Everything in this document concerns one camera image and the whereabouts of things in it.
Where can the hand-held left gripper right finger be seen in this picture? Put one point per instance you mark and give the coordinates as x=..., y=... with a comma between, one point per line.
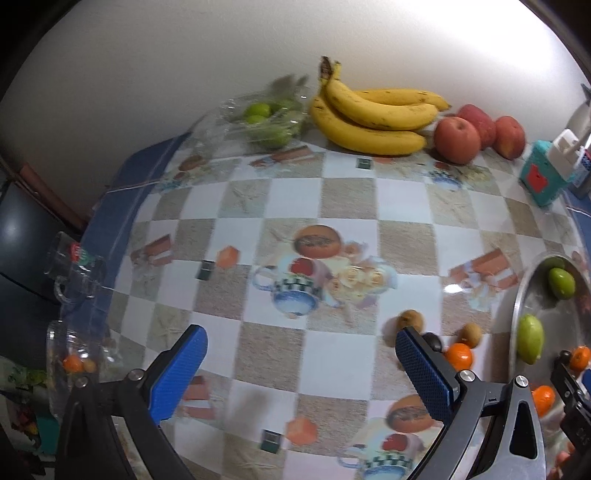
x=422, y=374

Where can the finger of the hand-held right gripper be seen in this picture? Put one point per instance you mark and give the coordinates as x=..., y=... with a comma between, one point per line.
x=588, y=379
x=562, y=367

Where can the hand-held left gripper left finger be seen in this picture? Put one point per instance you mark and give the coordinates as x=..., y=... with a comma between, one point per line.
x=178, y=374

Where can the small orange tangerine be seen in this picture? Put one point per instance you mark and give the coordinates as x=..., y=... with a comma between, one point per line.
x=581, y=357
x=459, y=356
x=544, y=398

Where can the stainless steel bowl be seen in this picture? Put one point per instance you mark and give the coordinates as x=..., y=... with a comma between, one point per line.
x=535, y=288

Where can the small green lime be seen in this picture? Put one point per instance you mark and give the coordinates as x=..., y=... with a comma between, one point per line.
x=561, y=282

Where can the dark purple plum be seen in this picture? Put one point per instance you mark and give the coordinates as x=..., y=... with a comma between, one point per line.
x=434, y=341

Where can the small brown fruit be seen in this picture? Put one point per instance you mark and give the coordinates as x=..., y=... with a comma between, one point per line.
x=411, y=318
x=471, y=334

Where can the clear glass jar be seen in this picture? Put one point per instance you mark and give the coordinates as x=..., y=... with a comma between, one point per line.
x=69, y=341

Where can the clear glass mug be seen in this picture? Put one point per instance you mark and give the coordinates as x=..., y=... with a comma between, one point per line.
x=83, y=277

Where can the teal box with red label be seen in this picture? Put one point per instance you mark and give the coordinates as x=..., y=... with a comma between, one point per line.
x=538, y=180

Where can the dark grey furniture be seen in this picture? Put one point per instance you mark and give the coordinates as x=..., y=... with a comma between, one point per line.
x=27, y=244

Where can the checkered printed tablecloth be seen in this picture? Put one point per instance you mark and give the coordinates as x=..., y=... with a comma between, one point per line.
x=286, y=203

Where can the grey and white box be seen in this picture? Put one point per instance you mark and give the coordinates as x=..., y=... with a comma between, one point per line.
x=565, y=152

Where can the red apple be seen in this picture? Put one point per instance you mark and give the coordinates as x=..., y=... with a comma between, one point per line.
x=509, y=137
x=457, y=140
x=480, y=117

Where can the yellow banana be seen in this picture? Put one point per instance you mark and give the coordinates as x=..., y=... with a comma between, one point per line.
x=369, y=141
x=415, y=96
x=383, y=115

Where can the clear plastic container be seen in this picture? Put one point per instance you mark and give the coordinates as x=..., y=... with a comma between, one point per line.
x=217, y=124

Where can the pile of green limes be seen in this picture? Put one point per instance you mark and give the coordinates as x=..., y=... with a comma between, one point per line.
x=256, y=110

